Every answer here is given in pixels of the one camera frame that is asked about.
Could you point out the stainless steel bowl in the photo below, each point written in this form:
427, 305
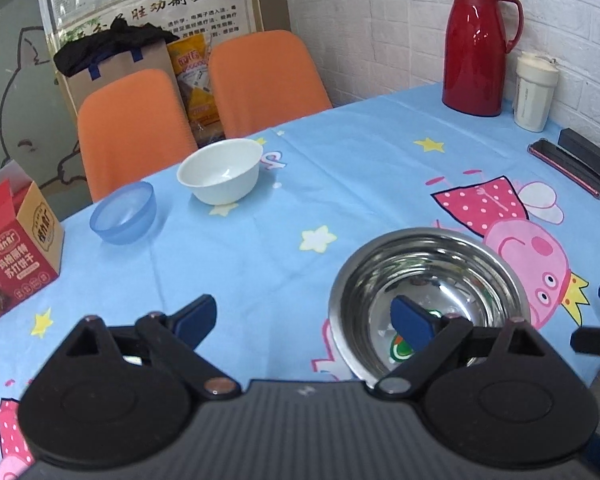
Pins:
430, 270

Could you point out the blue plastic bowl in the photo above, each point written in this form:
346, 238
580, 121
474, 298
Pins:
122, 215

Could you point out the orange chair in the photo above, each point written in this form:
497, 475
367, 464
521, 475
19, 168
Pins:
265, 80
130, 125

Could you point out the black rectangular box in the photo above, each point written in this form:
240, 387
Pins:
590, 155

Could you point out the yellow snack bag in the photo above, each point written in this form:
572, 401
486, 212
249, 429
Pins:
195, 85

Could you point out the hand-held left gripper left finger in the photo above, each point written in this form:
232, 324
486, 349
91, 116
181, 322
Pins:
197, 315

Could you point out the red cracker box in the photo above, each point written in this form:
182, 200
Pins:
25, 270

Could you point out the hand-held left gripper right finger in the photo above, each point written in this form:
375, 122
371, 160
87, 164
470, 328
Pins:
412, 322

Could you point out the blue cartoon pig tablecloth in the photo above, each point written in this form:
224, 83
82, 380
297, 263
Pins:
280, 270

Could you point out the frosted glass partition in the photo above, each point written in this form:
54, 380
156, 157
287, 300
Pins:
10, 85

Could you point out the brown paper bag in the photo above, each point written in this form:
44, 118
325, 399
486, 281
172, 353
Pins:
155, 57

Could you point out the red thermos jug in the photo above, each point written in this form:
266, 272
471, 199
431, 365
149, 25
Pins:
472, 60

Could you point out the calligraphy poster board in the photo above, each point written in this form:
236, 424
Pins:
205, 5

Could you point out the cream tumbler cup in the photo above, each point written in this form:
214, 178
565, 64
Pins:
532, 100

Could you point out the black cloth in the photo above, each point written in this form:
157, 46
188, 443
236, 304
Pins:
105, 47

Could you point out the white ceramic bowl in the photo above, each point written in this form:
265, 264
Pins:
220, 180

